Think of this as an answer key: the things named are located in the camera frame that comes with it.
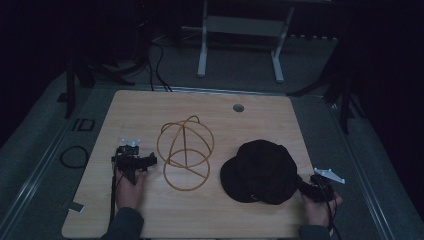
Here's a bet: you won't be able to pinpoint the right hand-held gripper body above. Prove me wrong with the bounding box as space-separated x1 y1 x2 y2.
308 167 346 204

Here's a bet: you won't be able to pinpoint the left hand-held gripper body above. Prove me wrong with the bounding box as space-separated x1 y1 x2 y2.
111 138 150 185

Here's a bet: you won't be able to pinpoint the golden wire hat stand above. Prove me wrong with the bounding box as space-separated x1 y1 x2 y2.
156 115 215 192

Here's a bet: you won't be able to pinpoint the black bucket hat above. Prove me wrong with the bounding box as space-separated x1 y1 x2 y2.
219 139 300 205

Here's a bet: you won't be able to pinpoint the person's right hand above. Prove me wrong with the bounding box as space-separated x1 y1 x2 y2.
301 191 344 228

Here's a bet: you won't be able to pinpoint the person's left hand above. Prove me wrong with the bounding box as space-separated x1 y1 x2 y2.
114 169 148 212

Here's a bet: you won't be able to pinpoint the black tripod stand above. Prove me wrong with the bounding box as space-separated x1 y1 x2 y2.
63 49 136 120
286 39 366 135

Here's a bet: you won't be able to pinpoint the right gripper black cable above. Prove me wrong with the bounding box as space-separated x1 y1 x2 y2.
323 198 343 240

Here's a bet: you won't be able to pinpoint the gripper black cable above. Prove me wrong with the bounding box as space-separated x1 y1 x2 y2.
323 198 343 240
107 159 125 231

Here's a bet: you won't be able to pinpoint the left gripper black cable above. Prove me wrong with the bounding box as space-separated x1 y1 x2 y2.
107 159 125 231

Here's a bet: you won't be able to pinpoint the black floor cables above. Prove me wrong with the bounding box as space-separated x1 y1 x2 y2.
145 39 174 93

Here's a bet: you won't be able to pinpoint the white metal table frame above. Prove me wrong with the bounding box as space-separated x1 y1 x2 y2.
196 0 296 84

